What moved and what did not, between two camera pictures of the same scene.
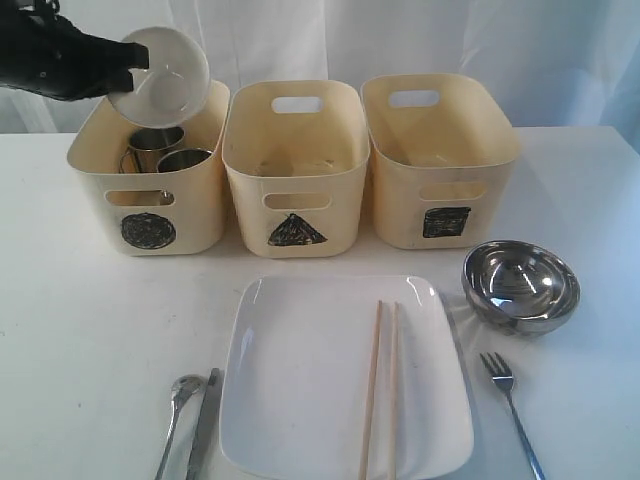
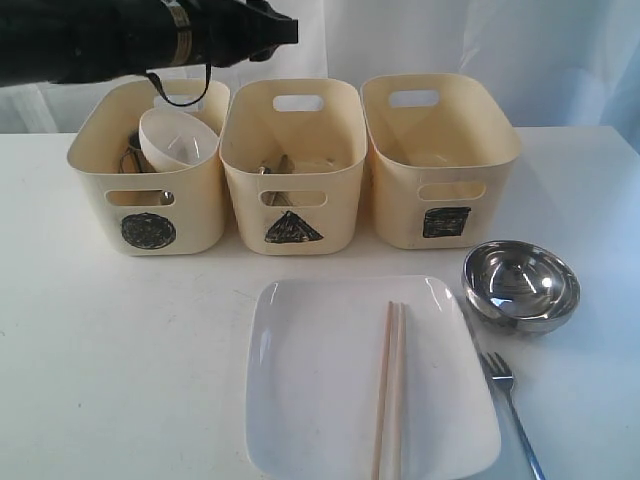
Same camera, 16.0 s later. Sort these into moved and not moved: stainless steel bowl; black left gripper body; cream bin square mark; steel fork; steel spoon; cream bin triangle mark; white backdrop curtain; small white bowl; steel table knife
Moved: black left gripper body; small white bowl; steel table knife; steel spoon
Not moved: stainless steel bowl; cream bin square mark; white backdrop curtain; steel fork; cream bin triangle mark
